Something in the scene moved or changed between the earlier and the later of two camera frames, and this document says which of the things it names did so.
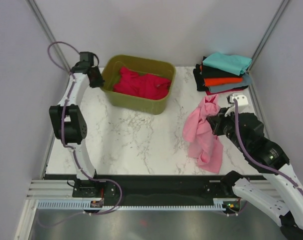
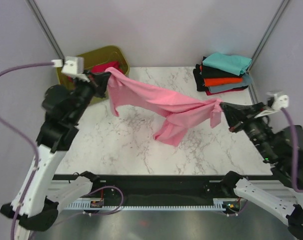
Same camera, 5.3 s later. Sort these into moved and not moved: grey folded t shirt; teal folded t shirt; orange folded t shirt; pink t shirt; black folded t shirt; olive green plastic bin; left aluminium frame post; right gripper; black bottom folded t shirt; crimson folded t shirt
Moved: olive green plastic bin; pink t shirt; right gripper
Not moved: teal folded t shirt; black bottom folded t shirt; grey folded t shirt; orange folded t shirt; black folded t shirt; left aluminium frame post; crimson folded t shirt
